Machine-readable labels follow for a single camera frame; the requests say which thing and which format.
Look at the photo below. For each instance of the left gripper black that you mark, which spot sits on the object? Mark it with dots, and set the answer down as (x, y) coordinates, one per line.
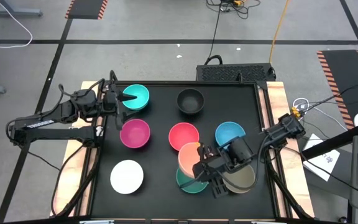
(110, 102)

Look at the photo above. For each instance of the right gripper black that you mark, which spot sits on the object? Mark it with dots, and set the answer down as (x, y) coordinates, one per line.
(221, 168)

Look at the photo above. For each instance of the peach bowl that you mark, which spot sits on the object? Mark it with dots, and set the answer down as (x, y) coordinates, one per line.
(186, 158)

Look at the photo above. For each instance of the turquoise bowl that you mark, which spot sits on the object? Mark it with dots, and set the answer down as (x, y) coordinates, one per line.
(141, 92)

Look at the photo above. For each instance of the magenta bowl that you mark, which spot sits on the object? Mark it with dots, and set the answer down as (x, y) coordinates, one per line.
(135, 133)

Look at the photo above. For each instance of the green bowl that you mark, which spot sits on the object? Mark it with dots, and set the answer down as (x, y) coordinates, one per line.
(186, 186)

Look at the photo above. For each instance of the coral red bowl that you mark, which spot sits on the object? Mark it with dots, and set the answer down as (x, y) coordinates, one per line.
(182, 133)

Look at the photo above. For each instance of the blue bowl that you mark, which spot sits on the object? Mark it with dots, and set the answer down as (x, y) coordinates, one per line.
(227, 132)

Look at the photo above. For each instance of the khaki beige bowl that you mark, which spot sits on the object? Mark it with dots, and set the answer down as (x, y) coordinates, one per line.
(242, 182)

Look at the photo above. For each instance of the dark grey bowl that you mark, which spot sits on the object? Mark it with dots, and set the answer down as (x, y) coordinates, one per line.
(190, 100)

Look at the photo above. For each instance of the white bowl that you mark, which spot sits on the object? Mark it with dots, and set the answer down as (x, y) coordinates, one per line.
(126, 176)

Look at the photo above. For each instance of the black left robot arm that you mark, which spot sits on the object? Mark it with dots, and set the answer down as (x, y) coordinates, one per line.
(57, 133)

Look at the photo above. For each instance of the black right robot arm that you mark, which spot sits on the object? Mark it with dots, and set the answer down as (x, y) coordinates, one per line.
(283, 130)

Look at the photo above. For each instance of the wooden table side board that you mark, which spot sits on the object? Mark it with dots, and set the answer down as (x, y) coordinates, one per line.
(70, 161)
(287, 161)

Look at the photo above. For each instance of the black computer case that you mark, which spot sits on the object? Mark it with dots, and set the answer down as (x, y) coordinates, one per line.
(235, 73)

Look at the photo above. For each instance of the small hazard striped mat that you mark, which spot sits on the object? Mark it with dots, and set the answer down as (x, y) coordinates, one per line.
(87, 8)

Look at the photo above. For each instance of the white paper sheet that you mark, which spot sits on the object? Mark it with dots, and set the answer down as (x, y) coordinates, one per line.
(322, 158)

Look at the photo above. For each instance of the black boom bar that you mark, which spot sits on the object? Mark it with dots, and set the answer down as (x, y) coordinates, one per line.
(331, 143)

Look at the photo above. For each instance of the large hazard striped mat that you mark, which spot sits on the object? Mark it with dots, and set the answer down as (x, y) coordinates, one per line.
(343, 84)

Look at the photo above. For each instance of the black table edge rail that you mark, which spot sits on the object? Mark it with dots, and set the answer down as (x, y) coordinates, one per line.
(185, 82)

